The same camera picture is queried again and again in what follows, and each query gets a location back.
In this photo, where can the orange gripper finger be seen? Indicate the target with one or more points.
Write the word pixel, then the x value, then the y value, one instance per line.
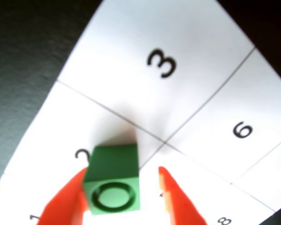
pixel 178 204
pixel 65 201

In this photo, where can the white numbered grid paper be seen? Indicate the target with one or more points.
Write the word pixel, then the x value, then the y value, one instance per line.
pixel 178 105

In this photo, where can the green cube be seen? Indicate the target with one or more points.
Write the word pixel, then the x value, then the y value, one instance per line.
pixel 112 168

